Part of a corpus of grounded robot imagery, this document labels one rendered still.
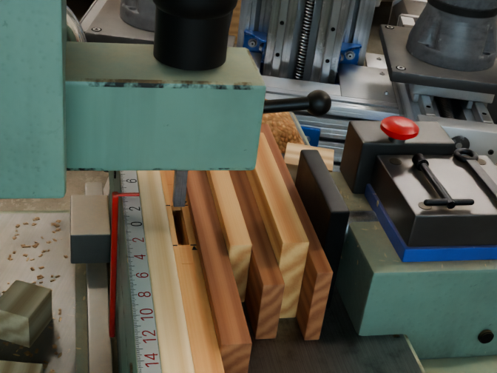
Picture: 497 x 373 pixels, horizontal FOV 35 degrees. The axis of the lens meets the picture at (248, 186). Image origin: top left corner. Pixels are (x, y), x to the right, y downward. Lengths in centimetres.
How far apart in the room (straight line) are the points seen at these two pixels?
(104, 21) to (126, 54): 78
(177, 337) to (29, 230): 38
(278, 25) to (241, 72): 86
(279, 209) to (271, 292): 7
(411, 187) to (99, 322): 30
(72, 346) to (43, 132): 26
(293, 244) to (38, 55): 22
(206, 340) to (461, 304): 20
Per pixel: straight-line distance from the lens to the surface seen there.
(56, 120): 50
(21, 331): 70
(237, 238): 58
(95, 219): 77
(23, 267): 80
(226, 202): 61
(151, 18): 130
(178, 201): 61
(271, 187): 61
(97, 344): 69
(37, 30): 47
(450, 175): 62
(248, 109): 54
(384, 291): 57
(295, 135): 82
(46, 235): 84
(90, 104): 53
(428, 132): 65
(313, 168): 60
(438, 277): 58
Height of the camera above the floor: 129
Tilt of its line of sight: 31 degrees down
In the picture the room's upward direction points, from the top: 7 degrees clockwise
